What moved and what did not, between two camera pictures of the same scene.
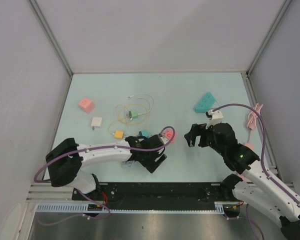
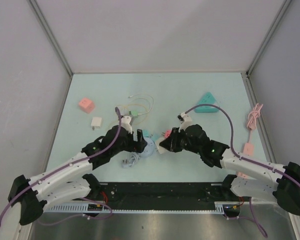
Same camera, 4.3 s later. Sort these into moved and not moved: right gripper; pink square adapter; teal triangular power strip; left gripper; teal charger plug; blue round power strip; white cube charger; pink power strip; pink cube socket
Moved: left gripper; blue round power strip; right gripper
Not moved: white cube charger; pink square adapter; pink power strip; pink cube socket; teal charger plug; teal triangular power strip
